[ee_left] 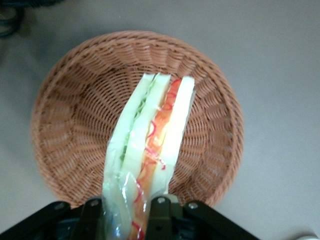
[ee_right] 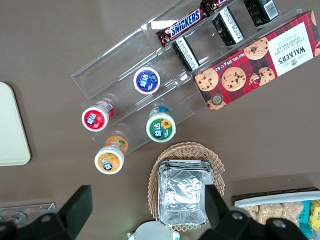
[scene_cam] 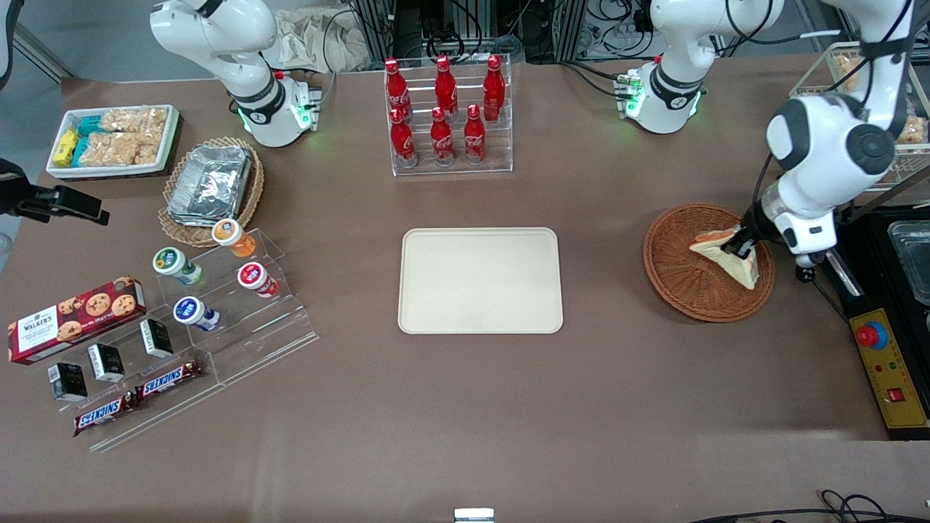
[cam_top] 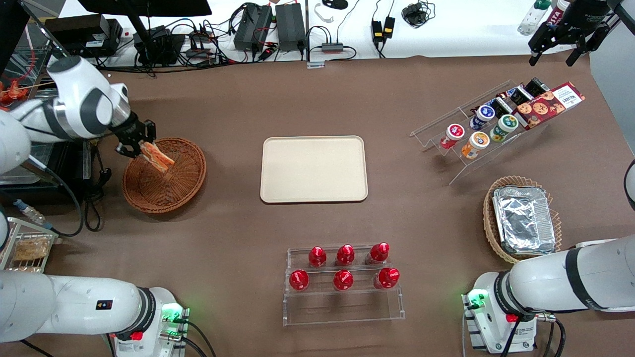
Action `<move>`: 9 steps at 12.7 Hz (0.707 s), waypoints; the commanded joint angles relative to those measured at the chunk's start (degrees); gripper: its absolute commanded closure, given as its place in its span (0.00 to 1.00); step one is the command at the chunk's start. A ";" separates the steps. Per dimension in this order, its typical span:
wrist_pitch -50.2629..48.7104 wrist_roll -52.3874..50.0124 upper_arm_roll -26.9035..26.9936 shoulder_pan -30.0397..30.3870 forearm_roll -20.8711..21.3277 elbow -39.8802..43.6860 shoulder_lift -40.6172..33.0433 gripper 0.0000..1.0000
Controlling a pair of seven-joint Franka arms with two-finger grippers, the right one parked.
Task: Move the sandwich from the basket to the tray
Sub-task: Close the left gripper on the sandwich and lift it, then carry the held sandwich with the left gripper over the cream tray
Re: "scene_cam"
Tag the green lid yogurt cup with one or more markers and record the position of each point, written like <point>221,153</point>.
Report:
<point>174,264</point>

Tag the light oval wicker basket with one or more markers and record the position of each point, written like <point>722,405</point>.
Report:
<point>185,234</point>

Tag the small white block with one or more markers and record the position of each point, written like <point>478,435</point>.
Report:
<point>474,516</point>

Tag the clear plastic container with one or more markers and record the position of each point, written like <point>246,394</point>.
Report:
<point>912,261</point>

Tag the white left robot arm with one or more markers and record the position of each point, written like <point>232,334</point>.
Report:
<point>828,145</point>

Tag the yellow snack packet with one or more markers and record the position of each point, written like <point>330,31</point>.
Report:
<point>65,147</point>

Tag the black tabletop appliance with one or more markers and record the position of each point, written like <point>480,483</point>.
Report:
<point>879,290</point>

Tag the beige cloth bag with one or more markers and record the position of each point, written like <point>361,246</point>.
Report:
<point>305,43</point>

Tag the beige rectangular tray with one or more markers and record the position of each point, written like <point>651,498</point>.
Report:
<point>479,280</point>

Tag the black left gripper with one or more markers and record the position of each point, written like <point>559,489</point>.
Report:
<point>753,221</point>

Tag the stack of foil trays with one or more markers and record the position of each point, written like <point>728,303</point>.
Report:
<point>211,185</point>

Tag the blue lid yogurt cup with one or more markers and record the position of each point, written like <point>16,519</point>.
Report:
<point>192,312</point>

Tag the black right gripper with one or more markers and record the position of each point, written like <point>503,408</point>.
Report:
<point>36,201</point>

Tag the small black box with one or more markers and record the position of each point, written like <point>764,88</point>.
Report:
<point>156,338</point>
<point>67,381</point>
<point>106,362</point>

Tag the orange lid yogurt cup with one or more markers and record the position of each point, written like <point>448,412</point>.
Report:
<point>231,236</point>

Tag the brown round wicker basket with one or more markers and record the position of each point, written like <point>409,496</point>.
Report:
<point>683,298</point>

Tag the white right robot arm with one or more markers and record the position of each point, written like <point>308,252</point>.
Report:
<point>240,65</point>

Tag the red Walkers cookie box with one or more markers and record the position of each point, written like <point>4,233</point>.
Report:
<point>73,319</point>

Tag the Snickers chocolate bar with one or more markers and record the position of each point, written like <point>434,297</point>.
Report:
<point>167,379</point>
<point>102,414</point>

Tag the clear acrylic bottle rack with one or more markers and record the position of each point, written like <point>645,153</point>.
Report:
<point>501,145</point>

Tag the clear acrylic stepped display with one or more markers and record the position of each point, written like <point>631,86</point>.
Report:
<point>167,414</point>
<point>261,334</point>

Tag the red cola bottle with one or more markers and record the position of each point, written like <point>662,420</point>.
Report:
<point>397,88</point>
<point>494,88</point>
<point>402,139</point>
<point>474,136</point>
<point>445,87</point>
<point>441,139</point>

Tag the clear bag of rice crackers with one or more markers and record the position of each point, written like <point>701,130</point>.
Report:
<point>109,149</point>
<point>134,120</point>

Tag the yellow emergency stop control box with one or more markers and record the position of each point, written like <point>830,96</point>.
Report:
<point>890,378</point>

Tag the white rectangular snack tray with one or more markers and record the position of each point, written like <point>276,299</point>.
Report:
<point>171,142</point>

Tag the grey metal bar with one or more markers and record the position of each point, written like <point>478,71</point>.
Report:
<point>894,192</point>

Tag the triangular white bread sandwich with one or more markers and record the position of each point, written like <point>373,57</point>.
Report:
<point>730,265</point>

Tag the clear bag of fried snacks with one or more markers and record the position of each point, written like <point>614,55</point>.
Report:
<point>914,131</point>
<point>848,69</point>

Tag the red lid yogurt cup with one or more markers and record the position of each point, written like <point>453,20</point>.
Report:
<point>256,278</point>

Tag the aluminium frame equipment rack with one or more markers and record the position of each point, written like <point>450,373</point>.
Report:
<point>552,29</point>

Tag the teal snack packet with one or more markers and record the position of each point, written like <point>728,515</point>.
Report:
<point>89,126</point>

